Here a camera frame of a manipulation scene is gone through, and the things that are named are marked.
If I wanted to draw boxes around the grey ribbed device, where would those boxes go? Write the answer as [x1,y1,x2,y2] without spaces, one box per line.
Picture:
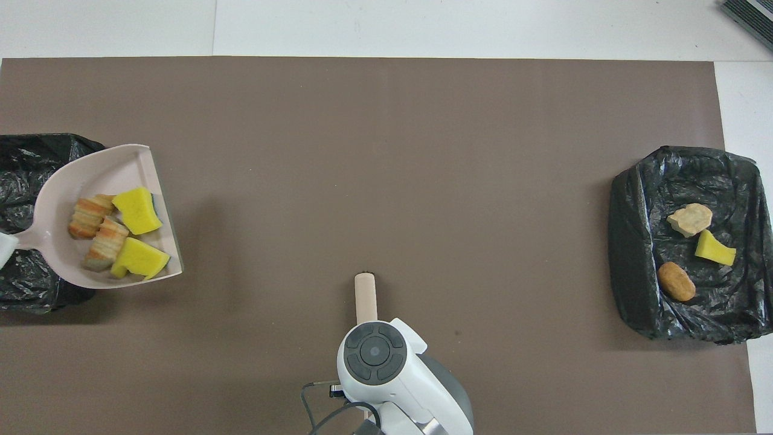
[720,0,773,52]

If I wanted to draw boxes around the black bag lined bin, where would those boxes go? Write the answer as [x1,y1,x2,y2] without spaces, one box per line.
[608,146,773,345]

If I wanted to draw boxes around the beige brush with black bristles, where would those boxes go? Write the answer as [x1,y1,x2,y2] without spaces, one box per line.
[354,271,379,327]

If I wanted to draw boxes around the yellow sponge with green layer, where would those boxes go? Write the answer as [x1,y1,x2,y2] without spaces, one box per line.
[112,187,164,236]

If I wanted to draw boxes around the pale rounded sponge chunk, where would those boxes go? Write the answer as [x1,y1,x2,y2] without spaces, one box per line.
[667,203,713,237]

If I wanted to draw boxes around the beige plastic dustpan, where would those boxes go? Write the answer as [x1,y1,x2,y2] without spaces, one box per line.
[9,144,184,289]

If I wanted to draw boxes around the black bag bin pink mark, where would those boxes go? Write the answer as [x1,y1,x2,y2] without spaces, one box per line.
[0,134,109,314]

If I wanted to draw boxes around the small yellow sponge piece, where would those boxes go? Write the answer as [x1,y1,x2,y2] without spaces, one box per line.
[694,230,737,267]

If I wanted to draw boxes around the brown oval sponge chunk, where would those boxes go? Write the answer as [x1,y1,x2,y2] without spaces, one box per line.
[657,261,696,303]

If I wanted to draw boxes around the orange striped sponge chunk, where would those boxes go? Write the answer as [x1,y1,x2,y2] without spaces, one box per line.
[68,195,117,240]

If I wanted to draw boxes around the brown table mat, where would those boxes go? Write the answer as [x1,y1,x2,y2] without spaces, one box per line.
[0,57,757,435]

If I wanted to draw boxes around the beige wedge sponge chunk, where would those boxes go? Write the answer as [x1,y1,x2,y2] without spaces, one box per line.
[82,216,130,272]

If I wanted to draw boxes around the yellow notched sponge piece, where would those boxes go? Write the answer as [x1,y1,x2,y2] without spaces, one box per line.
[111,237,172,280]

